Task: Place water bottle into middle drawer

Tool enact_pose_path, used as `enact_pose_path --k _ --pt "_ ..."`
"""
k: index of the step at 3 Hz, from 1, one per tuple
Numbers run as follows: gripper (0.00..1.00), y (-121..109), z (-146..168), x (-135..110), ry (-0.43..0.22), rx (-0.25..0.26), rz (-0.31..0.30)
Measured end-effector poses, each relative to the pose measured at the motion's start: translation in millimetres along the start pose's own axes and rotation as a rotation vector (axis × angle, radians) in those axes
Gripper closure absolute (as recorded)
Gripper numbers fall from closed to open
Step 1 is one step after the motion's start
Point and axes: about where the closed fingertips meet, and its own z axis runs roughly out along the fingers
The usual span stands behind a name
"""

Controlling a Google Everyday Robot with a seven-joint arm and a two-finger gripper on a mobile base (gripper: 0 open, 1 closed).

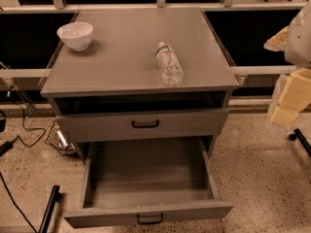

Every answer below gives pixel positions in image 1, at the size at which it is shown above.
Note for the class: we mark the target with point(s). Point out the clear plastic water bottle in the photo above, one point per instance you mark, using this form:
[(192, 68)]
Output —
[(168, 64)]

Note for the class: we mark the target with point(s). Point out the grey drawer cabinet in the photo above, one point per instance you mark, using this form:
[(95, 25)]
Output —
[(118, 72)]

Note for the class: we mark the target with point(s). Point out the metal railing frame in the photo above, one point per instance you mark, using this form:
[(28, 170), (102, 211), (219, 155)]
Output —
[(29, 42)]

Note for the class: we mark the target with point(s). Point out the black right base leg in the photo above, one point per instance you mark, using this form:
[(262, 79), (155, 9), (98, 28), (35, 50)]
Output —
[(298, 135)]

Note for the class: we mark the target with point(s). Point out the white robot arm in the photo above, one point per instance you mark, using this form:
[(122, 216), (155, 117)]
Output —
[(298, 42)]

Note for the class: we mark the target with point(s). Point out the open grey middle drawer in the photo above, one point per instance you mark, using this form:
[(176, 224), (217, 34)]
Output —
[(147, 182)]

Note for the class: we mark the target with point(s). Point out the white bowl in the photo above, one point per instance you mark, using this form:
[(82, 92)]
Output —
[(76, 35)]

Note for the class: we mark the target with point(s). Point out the wire mesh basket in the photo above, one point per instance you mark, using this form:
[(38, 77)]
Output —
[(57, 140)]

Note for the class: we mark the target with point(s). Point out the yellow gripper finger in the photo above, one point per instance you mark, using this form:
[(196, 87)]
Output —
[(292, 94), (278, 41)]

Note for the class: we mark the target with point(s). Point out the grey top drawer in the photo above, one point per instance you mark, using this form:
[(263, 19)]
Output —
[(142, 125)]

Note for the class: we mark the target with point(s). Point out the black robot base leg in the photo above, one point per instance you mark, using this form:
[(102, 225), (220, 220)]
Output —
[(49, 209)]

